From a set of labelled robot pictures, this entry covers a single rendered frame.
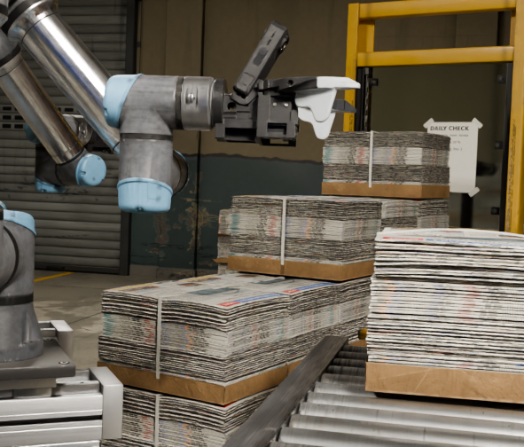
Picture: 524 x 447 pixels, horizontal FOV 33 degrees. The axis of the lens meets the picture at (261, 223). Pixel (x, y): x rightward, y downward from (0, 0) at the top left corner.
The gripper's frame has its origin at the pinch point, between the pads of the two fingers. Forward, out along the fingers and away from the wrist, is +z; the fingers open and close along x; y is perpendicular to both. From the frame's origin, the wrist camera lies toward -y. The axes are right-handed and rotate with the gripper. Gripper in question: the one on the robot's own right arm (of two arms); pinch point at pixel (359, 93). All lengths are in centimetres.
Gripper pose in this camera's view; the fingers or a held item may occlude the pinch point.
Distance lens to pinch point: 123.1
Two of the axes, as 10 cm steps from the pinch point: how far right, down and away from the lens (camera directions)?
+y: -0.5, 10.0, -0.8
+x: -0.7, -0.9, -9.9
